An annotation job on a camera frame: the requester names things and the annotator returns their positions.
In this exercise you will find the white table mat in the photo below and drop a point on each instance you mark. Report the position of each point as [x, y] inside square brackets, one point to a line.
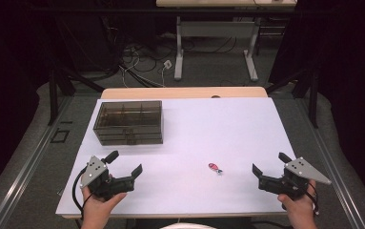
[196, 133]

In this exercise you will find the aluminium floor rail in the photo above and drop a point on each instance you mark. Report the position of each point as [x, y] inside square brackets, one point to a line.
[21, 178]
[335, 171]

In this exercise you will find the small red fish-shaped clip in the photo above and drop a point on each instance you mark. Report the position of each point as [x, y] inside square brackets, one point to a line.
[213, 166]

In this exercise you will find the dark curtain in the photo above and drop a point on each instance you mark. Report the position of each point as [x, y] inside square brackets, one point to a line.
[8, 79]
[354, 79]

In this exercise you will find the person's left hand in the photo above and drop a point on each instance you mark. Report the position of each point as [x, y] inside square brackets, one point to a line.
[96, 206]

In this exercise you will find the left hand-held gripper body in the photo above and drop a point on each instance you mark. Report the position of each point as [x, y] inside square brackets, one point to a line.
[96, 170]

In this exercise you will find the smoky transparent drawer box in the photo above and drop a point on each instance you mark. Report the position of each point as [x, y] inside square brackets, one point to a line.
[127, 116]

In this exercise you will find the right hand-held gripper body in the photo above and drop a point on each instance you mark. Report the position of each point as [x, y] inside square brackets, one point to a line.
[304, 170]

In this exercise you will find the white power plug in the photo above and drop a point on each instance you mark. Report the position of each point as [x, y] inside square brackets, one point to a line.
[167, 64]

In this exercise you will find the person's right hand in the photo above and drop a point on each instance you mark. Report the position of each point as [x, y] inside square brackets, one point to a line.
[300, 210]

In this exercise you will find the person's white clothing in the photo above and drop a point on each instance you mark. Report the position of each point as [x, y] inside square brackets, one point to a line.
[188, 226]

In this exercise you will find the white desk with metal legs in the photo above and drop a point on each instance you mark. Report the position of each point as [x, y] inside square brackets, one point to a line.
[216, 29]

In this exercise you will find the black metal stand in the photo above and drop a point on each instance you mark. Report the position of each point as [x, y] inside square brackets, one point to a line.
[313, 98]
[53, 95]

